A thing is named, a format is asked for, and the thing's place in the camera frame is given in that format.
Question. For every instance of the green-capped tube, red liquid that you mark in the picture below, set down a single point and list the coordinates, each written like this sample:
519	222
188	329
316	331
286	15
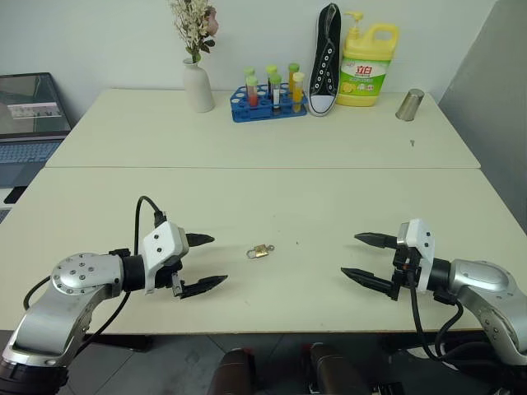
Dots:
252	92

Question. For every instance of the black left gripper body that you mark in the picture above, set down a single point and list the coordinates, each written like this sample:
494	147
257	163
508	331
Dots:
168	277

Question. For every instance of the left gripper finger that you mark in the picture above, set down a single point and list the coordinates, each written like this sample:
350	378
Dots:
203	284
199	239

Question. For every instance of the yellow detergent pump bottle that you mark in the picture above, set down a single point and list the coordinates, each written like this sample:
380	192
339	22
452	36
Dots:
364	72

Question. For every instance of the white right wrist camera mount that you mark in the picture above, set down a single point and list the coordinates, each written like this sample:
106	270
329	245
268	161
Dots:
421	243

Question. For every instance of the green-capped tube, orange liquid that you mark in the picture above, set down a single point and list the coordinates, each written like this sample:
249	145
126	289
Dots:
293	78

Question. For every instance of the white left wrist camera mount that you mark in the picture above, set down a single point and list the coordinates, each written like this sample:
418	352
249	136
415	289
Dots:
162	243

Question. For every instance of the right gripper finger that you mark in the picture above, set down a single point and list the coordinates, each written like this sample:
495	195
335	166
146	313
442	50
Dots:
379	240
370	280

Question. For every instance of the small brass padlock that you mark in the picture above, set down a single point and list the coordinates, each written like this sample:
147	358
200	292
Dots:
259	251

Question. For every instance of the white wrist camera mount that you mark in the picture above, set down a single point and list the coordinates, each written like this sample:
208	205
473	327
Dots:
162	243
421	243

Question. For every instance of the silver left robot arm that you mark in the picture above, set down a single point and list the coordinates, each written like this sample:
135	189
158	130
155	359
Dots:
78	276

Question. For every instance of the black canvas sneaker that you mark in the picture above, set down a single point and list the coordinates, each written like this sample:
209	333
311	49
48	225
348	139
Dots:
325	70

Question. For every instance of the steel cup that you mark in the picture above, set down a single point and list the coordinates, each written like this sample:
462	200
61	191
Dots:
409	105

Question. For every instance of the grey laptop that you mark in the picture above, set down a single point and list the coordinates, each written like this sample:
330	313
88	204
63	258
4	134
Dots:
29	123

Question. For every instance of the green-capped tube, dark liquid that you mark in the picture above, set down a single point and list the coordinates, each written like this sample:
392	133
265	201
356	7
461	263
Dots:
271	73

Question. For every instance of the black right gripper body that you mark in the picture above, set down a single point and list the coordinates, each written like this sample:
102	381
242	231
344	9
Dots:
405	267

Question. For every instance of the blue test tube rack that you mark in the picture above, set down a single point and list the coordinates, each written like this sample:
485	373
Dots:
263	114

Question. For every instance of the dried flower bouquet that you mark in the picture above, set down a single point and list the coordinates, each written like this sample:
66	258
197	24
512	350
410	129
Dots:
195	29

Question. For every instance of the green-capped tube, white label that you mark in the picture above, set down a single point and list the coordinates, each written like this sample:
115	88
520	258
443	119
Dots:
276	96

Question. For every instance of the black phone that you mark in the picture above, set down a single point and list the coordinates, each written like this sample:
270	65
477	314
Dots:
14	195

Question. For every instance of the white ceramic vase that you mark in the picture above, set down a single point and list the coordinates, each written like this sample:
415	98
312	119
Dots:
198	88

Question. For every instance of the yellow-capped tube, orange liquid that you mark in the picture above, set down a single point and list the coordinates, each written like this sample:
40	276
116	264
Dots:
297	92

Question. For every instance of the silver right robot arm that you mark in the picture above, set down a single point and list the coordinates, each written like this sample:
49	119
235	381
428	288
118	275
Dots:
479	276

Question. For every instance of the dark brown rounded shape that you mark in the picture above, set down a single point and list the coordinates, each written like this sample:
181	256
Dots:
333	370
232	372

